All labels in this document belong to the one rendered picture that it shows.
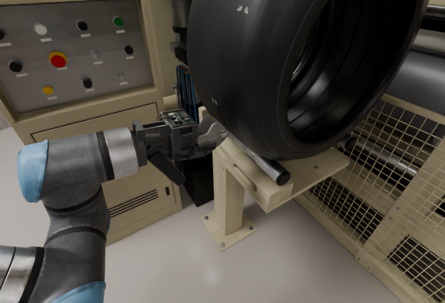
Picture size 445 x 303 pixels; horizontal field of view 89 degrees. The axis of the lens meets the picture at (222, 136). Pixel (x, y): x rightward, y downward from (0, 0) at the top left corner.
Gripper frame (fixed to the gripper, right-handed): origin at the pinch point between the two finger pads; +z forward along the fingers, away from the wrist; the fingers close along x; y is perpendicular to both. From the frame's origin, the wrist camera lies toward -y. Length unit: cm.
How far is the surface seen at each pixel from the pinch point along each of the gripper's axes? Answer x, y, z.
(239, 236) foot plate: 21, -96, 37
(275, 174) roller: -9.9, -8.5, 11.0
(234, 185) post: 25, -53, 30
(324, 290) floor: -26, -94, 58
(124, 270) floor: 38, -105, -27
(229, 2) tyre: -1.4, 27.6, -3.1
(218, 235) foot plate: 28, -97, 26
